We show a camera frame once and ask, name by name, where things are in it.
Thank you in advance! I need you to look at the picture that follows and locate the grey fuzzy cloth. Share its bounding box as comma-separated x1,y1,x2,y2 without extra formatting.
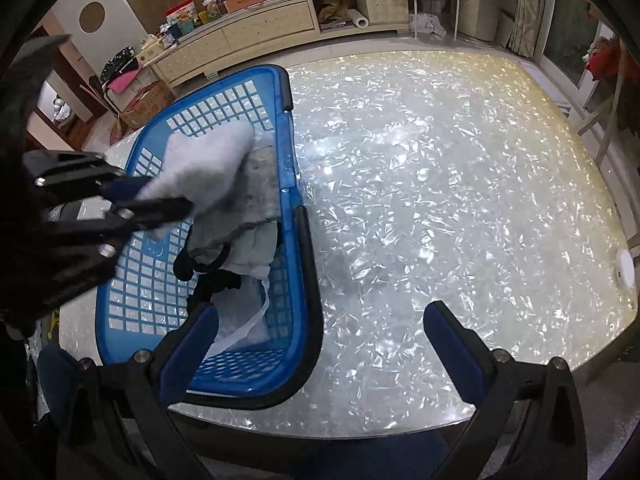
186,146,281,264

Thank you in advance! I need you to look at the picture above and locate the white quilted cloth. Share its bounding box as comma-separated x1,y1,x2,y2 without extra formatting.
205,221,279,359

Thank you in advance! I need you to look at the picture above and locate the white towel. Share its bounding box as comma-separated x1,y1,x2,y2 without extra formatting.
136,119,256,219

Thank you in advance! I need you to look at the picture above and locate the cream TV cabinet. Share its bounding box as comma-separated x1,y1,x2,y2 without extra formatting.
148,0,410,88

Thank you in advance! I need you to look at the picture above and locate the blue plastic laundry basket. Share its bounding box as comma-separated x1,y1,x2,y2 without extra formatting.
95,65,323,411

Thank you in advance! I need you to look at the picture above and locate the white paper roll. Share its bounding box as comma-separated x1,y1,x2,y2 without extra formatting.
346,9,370,29

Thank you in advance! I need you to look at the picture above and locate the wooden clothes rack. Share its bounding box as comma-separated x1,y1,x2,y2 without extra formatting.
578,36,639,167

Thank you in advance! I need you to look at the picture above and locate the small white round puck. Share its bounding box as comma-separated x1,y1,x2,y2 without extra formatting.
615,248,636,289

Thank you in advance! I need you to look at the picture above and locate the cardboard box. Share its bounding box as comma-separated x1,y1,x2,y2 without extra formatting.
119,80,175,130

